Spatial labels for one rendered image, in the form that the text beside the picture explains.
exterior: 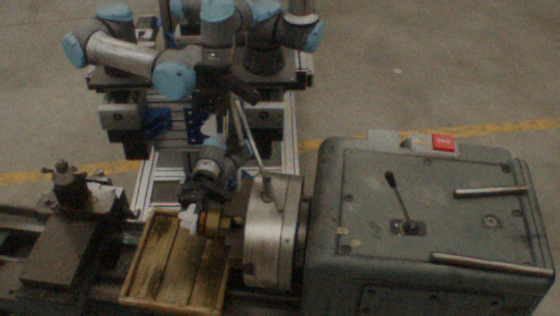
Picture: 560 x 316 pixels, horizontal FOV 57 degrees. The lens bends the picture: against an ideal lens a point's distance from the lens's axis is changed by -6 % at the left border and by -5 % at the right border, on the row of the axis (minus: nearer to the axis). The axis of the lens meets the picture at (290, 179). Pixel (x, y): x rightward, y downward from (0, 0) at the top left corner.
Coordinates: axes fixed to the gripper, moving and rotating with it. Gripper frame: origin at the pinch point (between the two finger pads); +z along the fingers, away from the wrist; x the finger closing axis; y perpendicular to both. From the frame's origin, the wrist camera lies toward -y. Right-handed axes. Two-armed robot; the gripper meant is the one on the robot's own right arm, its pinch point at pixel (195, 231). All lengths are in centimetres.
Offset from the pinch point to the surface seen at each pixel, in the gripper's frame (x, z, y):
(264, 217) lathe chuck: 14.1, 3.9, -20.0
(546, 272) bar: 20, 16, -86
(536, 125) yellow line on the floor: -108, -202, -174
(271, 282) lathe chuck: -1.6, 12.3, -22.9
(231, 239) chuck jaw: 3.1, 3.6, -11.1
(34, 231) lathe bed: -22, -8, 60
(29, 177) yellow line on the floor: -108, -105, 140
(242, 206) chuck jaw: 6.0, -5.6, -12.4
